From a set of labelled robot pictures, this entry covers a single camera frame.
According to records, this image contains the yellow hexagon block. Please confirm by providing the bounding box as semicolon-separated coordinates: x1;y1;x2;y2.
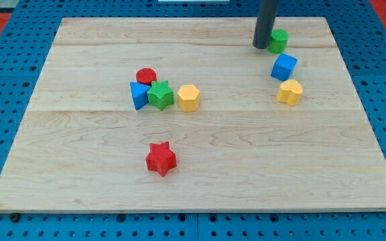
177;84;200;112

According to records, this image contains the light wooden board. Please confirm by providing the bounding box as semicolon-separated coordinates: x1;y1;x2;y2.
0;17;386;214

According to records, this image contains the green star block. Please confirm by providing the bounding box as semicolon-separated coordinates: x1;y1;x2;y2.
147;80;174;111

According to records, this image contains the red star block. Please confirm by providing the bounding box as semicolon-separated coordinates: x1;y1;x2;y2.
145;141;177;177

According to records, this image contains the blue triangle block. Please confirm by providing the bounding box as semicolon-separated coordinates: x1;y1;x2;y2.
130;82;151;110

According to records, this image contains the red cylinder block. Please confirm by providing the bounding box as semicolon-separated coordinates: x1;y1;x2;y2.
135;68;157;86

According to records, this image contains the yellow heart block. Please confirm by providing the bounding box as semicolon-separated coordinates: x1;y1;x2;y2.
276;79;303;106

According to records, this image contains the blue cube block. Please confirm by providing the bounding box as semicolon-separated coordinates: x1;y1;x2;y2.
271;53;298;81

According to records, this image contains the green cylinder block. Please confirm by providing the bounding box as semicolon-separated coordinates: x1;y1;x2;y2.
267;29;290;54

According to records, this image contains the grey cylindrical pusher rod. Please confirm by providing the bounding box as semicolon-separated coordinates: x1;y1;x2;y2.
253;0;280;50

